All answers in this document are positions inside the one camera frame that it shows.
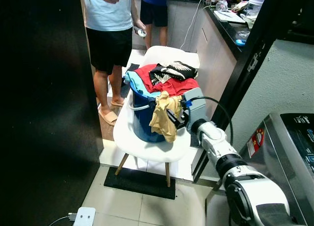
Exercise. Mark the white handheld controller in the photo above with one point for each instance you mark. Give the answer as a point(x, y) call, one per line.
point(141, 32)

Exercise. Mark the blue plastic laundry bucket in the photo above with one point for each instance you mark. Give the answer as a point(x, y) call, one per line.
point(143, 120)

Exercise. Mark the black tall panel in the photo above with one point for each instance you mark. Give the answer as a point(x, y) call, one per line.
point(44, 98)

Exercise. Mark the small blue item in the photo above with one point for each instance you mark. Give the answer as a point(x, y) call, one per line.
point(240, 42)

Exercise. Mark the white plastic chair wooden legs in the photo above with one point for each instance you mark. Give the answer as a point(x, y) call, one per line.
point(132, 137)

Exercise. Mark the white flat board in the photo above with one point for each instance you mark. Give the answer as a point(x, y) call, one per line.
point(229, 16)

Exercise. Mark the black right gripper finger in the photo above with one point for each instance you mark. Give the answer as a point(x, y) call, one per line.
point(172, 117)

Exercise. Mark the person in pale blue shirt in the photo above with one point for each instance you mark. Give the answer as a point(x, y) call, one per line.
point(106, 14)

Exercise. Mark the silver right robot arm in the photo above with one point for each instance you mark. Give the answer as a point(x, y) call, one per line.
point(245, 186)

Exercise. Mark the black door frame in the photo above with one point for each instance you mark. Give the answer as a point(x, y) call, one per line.
point(255, 54)

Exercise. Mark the person in dark blue shirt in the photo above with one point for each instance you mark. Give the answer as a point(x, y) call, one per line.
point(154, 5)

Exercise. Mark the light blue garment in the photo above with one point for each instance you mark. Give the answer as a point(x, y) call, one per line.
point(136, 83)

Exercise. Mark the clear plastic storage containers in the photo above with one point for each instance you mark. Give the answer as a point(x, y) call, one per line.
point(256, 2)

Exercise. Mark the grey kitchen counter cabinet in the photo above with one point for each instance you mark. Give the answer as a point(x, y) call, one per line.
point(216, 59)

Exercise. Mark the mustard yellow garment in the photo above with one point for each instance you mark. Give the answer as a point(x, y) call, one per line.
point(162, 115)

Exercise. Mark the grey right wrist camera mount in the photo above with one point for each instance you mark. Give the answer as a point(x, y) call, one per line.
point(197, 110)

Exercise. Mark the red garment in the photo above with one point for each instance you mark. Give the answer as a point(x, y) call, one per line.
point(179, 86)

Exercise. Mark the black floor mat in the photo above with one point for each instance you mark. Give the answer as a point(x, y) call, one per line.
point(140, 184)

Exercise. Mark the black white patterned garment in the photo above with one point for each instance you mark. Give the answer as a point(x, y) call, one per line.
point(175, 70)

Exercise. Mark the grey top-load washing machine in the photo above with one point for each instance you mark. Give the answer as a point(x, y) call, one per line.
point(284, 162)

